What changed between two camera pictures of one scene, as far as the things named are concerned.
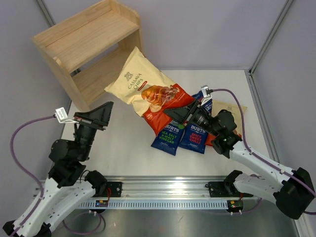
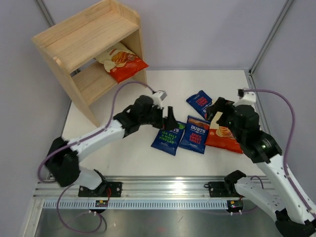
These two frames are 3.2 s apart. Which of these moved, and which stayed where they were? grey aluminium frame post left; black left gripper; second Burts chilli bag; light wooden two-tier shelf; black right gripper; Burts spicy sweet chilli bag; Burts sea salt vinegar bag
Moved: black left gripper; black right gripper
Stayed: Burts sea salt vinegar bag; light wooden two-tier shelf; second Burts chilli bag; Burts spicy sweet chilli bag; grey aluminium frame post left
